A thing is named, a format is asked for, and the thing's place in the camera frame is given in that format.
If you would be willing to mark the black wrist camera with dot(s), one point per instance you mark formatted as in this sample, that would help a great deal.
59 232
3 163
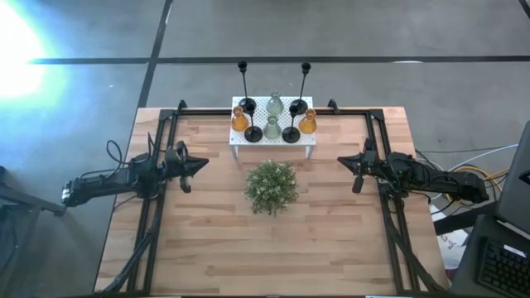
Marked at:
185 185
357 184

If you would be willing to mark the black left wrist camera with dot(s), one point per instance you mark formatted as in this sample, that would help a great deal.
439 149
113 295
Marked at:
185 185

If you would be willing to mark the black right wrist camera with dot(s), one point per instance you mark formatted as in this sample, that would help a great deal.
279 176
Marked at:
357 184

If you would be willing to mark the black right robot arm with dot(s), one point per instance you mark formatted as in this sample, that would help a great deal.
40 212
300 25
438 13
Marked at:
455 184

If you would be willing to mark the clear glass vase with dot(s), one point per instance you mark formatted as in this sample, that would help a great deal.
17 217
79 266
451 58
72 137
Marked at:
274 107

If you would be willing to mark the white perforated metal shelf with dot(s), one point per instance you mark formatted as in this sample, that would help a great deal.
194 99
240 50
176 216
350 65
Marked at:
306 139

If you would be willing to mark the green ribbed glass candle holder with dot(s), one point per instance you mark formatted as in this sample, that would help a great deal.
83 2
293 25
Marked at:
272 130

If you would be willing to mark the short black metal candlestick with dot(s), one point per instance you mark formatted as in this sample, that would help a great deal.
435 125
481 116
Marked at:
253 134
291 135

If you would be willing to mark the grey monitor back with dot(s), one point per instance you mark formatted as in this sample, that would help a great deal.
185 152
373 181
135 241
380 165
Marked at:
515 186

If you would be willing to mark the black floor stand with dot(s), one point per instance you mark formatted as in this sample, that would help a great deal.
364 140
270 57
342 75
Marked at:
25 198

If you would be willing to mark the white paper sheet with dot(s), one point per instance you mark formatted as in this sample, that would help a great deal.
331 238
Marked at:
449 248

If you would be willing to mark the tall black metal candlestick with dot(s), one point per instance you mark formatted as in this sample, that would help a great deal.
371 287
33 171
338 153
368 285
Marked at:
244 101
302 104

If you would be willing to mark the black aluminium table frame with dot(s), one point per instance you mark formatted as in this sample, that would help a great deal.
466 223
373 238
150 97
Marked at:
198 111

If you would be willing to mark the artificial green plant black pot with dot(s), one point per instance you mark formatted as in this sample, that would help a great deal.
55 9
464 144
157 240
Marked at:
271 188

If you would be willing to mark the dark side desk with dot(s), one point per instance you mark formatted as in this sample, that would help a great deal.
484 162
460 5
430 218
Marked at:
468 269

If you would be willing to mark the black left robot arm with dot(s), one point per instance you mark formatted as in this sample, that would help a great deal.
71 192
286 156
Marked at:
103 184

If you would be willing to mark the amber ribbed glass candle holder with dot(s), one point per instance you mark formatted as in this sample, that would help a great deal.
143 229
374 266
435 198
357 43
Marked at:
239 123
308 125

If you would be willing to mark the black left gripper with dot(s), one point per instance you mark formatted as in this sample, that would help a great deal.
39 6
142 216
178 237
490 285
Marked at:
176 161

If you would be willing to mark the black keyboard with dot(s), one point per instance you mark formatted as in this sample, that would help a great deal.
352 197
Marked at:
503 269

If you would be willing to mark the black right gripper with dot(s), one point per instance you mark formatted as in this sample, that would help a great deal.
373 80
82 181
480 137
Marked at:
372 163

